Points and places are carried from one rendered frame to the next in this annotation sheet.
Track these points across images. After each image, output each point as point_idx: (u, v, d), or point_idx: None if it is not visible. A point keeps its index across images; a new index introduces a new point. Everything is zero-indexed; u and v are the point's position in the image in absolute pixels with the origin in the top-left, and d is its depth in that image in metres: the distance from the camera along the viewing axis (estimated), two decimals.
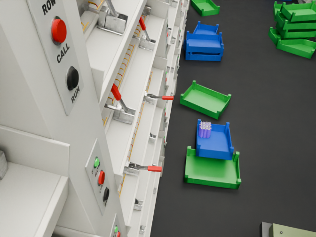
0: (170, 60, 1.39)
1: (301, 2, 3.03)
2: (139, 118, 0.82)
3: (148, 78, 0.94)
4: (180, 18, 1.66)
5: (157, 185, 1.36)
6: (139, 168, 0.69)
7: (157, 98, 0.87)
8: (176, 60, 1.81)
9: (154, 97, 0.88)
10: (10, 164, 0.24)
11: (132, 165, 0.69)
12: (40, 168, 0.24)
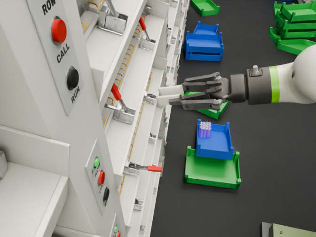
0: (170, 60, 1.39)
1: (301, 2, 3.03)
2: (139, 118, 0.82)
3: (148, 78, 0.94)
4: (180, 18, 1.66)
5: (157, 185, 1.36)
6: (139, 168, 0.69)
7: None
8: (176, 60, 1.81)
9: (154, 97, 0.88)
10: (10, 164, 0.24)
11: (132, 165, 0.69)
12: (40, 168, 0.24)
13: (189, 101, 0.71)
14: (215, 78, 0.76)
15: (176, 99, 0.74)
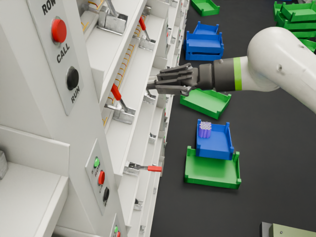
0: (170, 60, 1.39)
1: (301, 2, 3.03)
2: None
3: None
4: (180, 18, 1.66)
5: (157, 185, 1.36)
6: (139, 168, 0.69)
7: (148, 93, 0.86)
8: (176, 60, 1.81)
9: (150, 93, 0.87)
10: (10, 164, 0.24)
11: (132, 165, 0.69)
12: (40, 168, 0.24)
13: None
14: None
15: None
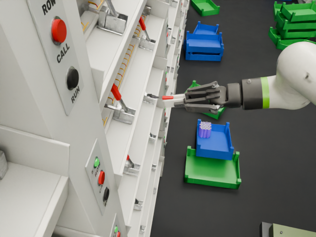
0: (170, 60, 1.39)
1: (301, 2, 3.03)
2: None
3: None
4: (180, 18, 1.66)
5: (157, 185, 1.36)
6: (130, 164, 0.69)
7: (157, 98, 0.87)
8: (176, 60, 1.81)
9: (154, 97, 0.88)
10: (10, 164, 0.24)
11: None
12: (40, 168, 0.24)
13: None
14: None
15: (182, 98, 0.89)
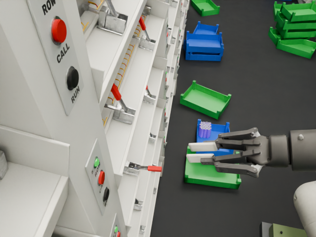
0: (170, 60, 1.39)
1: (301, 2, 3.03)
2: None
3: None
4: (180, 18, 1.66)
5: (157, 185, 1.36)
6: (139, 168, 0.69)
7: (148, 93, 0.86)
8: (176, 60, 1.81)
9: (150, 93, 0.87)
10: (10, 164, 0.24)
11: (132, 165, 0.69)
12: (40, 168, 0.24)
13: None
14: (252, 168, 0.63)
15: None
